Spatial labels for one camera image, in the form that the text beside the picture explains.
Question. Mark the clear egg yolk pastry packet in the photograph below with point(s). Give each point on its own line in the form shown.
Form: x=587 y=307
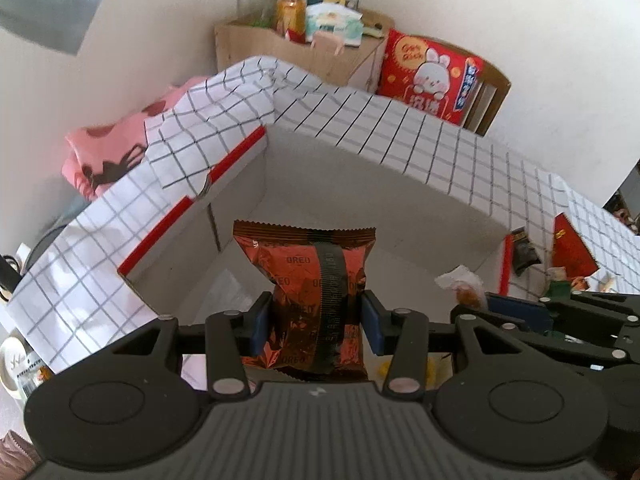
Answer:
x=460 y=282

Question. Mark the brown pleated cloth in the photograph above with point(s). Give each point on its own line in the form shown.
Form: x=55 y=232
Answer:
x=15 y=455

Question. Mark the white mug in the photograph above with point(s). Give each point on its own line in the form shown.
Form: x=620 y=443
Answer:
x=10 y=270

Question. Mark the tissue pack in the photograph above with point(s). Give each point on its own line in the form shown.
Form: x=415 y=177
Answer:
x=335 y=22

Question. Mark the dark round object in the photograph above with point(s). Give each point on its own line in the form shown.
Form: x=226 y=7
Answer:
x=45 y=245

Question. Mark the pink printed cloth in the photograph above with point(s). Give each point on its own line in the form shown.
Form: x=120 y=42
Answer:
x=115 y=140

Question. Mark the yellow snack packet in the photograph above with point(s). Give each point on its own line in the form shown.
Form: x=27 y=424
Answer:
x=385 y=369

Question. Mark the light wooden cabinet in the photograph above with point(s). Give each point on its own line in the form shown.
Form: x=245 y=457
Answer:
x=300 y=55

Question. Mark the black snack packet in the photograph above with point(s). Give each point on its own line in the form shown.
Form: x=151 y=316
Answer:
x=525 y=255

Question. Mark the white cardboard box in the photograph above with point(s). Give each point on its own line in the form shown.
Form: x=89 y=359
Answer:
x=350 y=185

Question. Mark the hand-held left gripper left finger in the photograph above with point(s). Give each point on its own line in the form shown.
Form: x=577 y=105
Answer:
x=261 y=325

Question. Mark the wooden chair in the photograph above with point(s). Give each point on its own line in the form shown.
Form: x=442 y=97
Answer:
x=495 y=90

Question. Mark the pink plastic holder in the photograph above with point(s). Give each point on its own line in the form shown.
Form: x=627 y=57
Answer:
x=326 y=40

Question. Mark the green snack packet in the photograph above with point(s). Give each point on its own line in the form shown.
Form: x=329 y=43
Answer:
x=557 y=285

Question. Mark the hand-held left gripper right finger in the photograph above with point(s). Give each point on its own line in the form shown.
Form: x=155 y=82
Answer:
x=372 y=327

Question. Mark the orange drink bottle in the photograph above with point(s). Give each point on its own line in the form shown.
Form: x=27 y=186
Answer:
x=291 y=12

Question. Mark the white labelled cup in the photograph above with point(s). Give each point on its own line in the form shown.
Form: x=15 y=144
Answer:
x=20 y=365

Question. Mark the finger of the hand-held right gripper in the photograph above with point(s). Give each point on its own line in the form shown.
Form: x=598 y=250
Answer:
x=590 y=347
x=515 y=310

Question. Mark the white checkered bed sheet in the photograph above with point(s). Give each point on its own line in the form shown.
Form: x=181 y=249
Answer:
x=400 y=130

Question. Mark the red Oreo snack packet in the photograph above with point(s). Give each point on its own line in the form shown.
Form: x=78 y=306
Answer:
x=295 y=270

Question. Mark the red card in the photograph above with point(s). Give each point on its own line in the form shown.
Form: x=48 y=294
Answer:
x=570 y=250

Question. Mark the red rabbit cushion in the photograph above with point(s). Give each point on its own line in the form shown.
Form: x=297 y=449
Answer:
x=430 y=75

